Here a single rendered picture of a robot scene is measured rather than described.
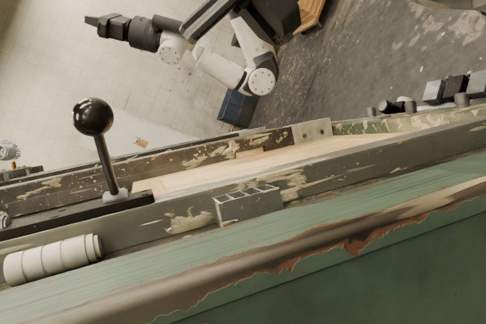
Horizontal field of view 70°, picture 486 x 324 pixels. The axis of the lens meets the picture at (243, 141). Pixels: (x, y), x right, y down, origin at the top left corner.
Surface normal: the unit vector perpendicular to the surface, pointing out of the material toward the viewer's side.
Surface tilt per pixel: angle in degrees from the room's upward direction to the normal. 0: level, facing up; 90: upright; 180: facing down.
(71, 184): 90
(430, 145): 90
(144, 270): 58
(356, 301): 90
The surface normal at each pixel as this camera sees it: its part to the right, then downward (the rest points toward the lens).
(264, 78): 0.16, 0.31
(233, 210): 0.29, -0.04
